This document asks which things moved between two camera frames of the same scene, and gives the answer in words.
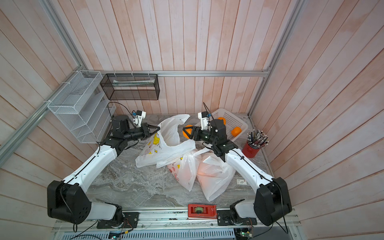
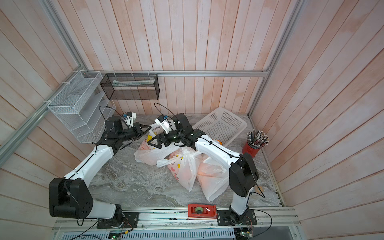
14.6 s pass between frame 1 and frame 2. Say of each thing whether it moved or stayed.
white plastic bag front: stayed
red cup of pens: stayed
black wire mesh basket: stayed
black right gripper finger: moved
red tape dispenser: stayed
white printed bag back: moved
